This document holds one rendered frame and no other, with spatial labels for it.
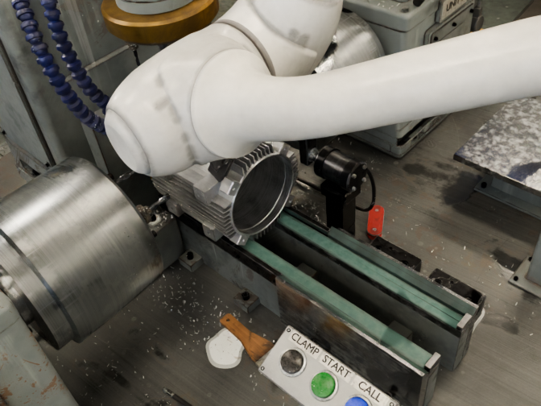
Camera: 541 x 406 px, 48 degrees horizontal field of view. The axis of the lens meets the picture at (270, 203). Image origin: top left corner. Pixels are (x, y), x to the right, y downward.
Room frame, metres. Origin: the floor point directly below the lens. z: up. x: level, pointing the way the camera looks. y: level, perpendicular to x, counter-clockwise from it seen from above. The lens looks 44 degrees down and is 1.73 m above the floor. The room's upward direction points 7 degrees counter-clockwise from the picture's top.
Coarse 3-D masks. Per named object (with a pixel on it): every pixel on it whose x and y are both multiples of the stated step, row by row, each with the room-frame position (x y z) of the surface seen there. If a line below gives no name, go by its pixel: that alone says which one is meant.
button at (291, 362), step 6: (288, 354) 0.41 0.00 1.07; (294, 354) 0.41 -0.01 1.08; (300, 354) 0.40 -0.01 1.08; (282, 360) 0.40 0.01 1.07; (288, 360) 0.40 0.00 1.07; (294, 360) 0.40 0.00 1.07; (300, 360) 0.40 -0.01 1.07; (282, 366) 0.40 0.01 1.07; (288, 366) 0.40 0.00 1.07; (294, 366) 0.39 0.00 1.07; (300, 366) 0.39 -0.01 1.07; (288, 372) 0.39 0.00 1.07; (294, 372) 0.39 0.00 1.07
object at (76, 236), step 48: (48, 192) 0.67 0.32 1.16; (96, 192) 0.67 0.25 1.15; (0, 240) 0.60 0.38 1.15; (48, 240) 0.59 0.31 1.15; (96, 240) 0.60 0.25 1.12; (144, 240) 0.63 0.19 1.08; (48, 288) 0.54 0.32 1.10; (96, 288) 0.56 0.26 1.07; (144, 288) 0.62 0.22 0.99; (48, 336) 0.54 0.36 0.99
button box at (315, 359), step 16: (288, 336) 0.43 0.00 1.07; (304, 336) 0.43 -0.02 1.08; (272, 352) 0.42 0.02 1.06; (304, 352) 0.41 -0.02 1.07; (320, 352) 0.40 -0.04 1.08; (272, 368) 0.40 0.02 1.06; (304, 368) 0.39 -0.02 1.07; (320, 368) 0.39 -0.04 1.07; (336, 368) 0.38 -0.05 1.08; (288, 384) 0.38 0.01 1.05; (304, 384) 0.37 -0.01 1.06; (336, 384) 0.36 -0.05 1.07; (352, 384) 0.36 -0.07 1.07; (368, 384) 0.35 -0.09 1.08; (304, 400) 0.36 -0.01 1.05; (320, 400) 0.35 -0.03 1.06; (336, 400) 0.35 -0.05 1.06; (368, 400) 0.33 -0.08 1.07; (384, 400) 0.33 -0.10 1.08
